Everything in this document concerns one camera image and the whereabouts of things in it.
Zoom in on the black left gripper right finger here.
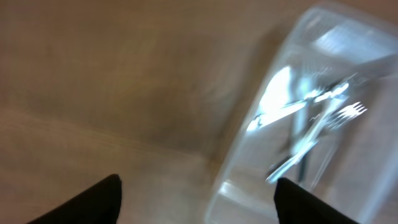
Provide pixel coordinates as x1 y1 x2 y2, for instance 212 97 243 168
274 177 358 224

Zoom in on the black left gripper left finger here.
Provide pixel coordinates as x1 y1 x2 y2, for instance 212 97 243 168
29 174 122 224

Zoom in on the black handled fork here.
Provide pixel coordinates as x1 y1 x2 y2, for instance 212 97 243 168
297 152 310 184

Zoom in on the white plastic fork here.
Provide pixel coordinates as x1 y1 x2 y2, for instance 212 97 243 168
266 100 368 184

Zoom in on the silver metal fork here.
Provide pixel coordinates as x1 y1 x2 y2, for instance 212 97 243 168
247 81 367 131

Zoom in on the clear plastic left container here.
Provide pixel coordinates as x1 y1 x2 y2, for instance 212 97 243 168
203 2 397 223

